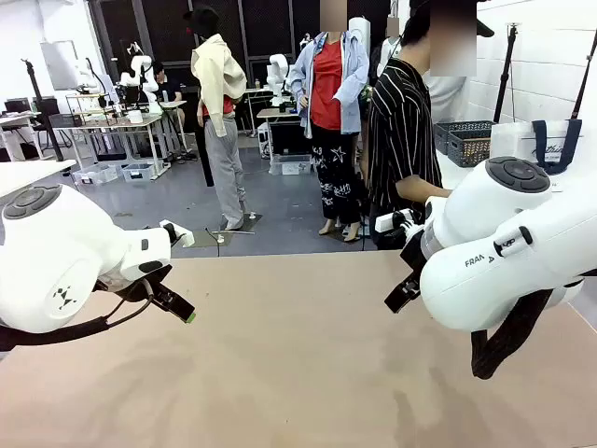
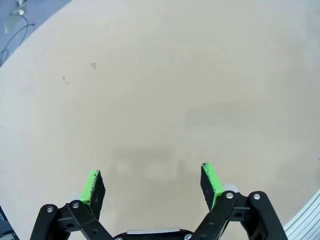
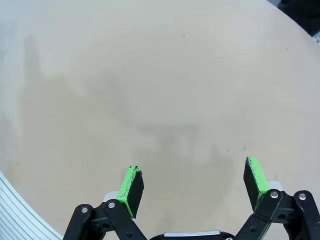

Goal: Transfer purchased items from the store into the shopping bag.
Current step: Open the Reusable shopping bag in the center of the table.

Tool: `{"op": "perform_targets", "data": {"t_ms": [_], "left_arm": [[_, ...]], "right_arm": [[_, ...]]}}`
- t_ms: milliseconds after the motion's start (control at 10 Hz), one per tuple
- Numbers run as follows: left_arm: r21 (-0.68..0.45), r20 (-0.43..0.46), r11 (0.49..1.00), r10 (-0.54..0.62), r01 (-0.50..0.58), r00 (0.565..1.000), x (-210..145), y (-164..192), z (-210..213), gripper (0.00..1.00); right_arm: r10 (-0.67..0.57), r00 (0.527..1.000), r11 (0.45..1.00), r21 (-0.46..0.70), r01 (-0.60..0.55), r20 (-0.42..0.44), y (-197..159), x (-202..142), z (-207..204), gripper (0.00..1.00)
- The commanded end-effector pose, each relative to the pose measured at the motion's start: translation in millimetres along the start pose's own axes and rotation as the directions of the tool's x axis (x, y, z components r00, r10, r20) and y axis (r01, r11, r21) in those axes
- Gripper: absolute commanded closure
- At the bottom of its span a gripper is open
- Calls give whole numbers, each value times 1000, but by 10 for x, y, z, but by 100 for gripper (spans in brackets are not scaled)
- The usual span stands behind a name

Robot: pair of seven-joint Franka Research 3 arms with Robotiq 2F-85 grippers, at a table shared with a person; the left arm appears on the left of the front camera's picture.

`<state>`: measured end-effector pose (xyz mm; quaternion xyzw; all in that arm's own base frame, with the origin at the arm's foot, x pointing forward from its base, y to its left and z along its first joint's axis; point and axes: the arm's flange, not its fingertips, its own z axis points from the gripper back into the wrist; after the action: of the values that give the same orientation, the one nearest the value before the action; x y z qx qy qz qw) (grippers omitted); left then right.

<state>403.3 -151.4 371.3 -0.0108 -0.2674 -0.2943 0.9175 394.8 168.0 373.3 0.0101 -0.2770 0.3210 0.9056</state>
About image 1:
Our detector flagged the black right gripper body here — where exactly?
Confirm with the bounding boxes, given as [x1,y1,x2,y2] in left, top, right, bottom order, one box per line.
[399,222,428,282]

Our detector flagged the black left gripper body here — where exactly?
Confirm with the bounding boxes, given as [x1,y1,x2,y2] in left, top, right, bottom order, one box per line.
[118,263,174,303]

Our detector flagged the person's right forearm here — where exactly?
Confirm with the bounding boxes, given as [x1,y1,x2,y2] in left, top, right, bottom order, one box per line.
[395,175,454,207]

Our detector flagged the white side table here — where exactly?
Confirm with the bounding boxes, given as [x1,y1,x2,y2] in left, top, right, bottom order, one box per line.
[435,149,580,193]

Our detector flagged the clear plastic storage bin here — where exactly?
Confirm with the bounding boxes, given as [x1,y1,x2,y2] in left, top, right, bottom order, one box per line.
[269,153,313,176]
[121,162,159,183]
[71,162,120,187]

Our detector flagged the person in striped black shirt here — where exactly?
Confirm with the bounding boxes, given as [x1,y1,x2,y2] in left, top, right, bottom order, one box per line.
[361,0,496,252]

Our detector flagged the wooden background table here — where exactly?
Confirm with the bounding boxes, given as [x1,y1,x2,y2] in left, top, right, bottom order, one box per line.
[63,113,170,181]

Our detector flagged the white desk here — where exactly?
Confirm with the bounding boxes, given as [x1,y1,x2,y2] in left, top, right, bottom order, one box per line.
[0,159,78,199]

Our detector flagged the black monitor screen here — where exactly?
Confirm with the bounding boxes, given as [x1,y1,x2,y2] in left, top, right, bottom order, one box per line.
[269,120,313,157]

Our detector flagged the seated person in dark shirt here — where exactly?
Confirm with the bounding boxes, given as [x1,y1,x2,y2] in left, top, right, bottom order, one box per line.
[150,60,198,163]

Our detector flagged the mannequin in cream hoodie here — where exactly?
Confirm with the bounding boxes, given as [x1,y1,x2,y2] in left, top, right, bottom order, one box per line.
[182,3,249,232]

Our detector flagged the black tripod stand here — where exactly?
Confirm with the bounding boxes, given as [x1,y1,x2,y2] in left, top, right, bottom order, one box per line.
[492,20,522,125]
[570,40,597,123]
[20,57,65,162]

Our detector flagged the person in beige shirt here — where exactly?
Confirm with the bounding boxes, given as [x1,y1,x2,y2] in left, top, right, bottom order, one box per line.
[371,15,403,86]

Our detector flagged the white mannequin torso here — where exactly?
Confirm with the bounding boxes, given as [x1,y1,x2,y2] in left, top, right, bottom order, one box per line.
[347,16,372,50]

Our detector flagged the grey whiteboard panel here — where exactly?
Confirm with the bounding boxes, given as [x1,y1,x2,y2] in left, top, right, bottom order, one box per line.
[39,39,81,92]

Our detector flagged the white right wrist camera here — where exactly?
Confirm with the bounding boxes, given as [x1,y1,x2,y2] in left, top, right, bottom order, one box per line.
[374,207,417,233]

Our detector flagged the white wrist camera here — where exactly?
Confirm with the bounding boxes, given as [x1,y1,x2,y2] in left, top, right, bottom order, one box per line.
[374,207,417,233]
[159,219,195,248]

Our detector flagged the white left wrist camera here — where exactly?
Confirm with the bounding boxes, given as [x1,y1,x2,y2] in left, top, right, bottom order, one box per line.
[159,219,195,248]

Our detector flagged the black left arm cable sleeve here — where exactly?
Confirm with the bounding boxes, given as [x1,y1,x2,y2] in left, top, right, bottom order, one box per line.
[0,278,156,352]

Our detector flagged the black arm cable sleeve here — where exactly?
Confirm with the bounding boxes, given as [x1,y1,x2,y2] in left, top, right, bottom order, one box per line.
[469,287,555,381]
[0,278,156,352]

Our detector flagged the black right arm cable sleeve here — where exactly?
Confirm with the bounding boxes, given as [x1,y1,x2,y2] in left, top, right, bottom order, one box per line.
[469,287,555,381]

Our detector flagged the wire shelf rack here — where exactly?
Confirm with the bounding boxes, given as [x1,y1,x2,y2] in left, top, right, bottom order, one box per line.
[64,91,115,128]

